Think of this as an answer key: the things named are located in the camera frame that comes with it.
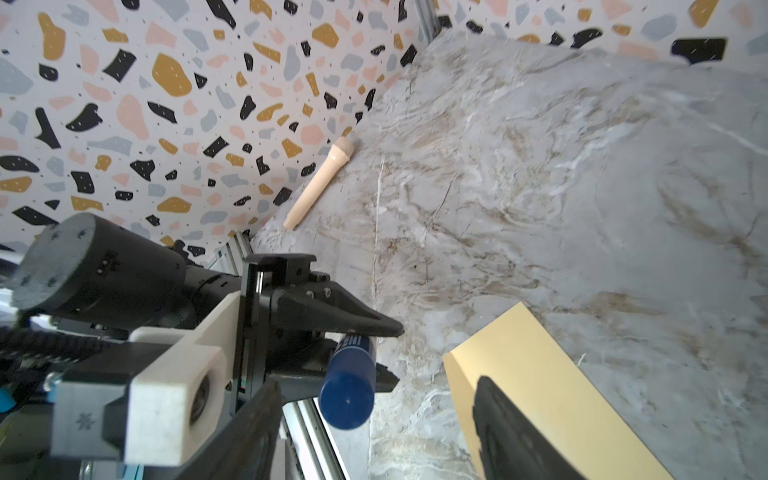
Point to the blue white glue stick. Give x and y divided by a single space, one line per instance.
346 399

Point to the wooden roller pin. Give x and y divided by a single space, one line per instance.
338 156

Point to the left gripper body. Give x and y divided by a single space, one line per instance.
275 342

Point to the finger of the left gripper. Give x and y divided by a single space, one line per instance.
306 380
328 307

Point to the left aluminium corner post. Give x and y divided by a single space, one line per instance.
428 17

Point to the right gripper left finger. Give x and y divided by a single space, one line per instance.
245 448

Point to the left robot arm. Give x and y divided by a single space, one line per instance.
91 271

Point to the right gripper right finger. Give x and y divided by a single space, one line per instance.
511 446

